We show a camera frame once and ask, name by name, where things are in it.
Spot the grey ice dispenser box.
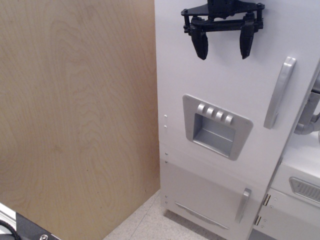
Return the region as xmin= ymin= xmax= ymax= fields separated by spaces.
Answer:
xmin=182 ymin=94 xmax=254 ymax=161

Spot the grey oven vent panel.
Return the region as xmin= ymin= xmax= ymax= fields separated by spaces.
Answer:
xmin=289 ymin=177 xmax=320 ymax=204

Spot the brass oven hinge lower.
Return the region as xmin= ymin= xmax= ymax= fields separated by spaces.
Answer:
xmin=254 ymin=215 xmax=262 ymax=226

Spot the black cable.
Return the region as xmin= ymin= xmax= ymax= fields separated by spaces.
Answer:
xmin=0 ymin=218 xmax=22 ymax=240

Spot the brass oven hinge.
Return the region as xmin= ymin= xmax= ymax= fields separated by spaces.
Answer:
xmin=254 ymin=215 xmax=262 ymax=226
xmin=263 ymin=193 xmax=271 ymax=206

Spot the grey toy faucet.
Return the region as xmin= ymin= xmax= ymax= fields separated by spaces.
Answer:
xmin=293 ymin=74 xmax=320 ymax=146

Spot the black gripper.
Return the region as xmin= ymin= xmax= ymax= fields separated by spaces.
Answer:
xmin=181 ymin=0 xmax=265 ymax=60

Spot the silver fridge door handle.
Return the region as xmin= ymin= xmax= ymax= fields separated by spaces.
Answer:
xmin=263 ymin=56 xmax=297 ymax=129

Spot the silver freezer door handle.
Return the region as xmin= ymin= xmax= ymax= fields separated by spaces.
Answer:
xmin=234 ymin=188 xmax=252 ymax=224

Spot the white toy oven unit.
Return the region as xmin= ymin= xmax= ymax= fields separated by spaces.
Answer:
xmin=249 ymin=132 xmax=320 ymax=240

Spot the brass oven hinge upper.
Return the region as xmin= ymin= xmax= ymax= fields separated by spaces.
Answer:
xmin=263 ymin=193 xmax=271 ymax=206

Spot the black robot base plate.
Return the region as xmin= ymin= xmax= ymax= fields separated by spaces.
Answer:
xmin=0 ymin=203 xmax=60 ymax=240

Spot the white fridge door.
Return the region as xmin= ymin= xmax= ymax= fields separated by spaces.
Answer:
xmin=153 ymin=0 xmax=320 ymax=196

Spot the white toy fridge cabinet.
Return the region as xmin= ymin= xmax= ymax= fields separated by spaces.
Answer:
xmin=154 ymin=0 xmax=320 ymax=240

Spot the white lower freezer door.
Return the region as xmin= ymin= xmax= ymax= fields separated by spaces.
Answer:
xmin=160 ymin=149 xmax=264 ymax=240

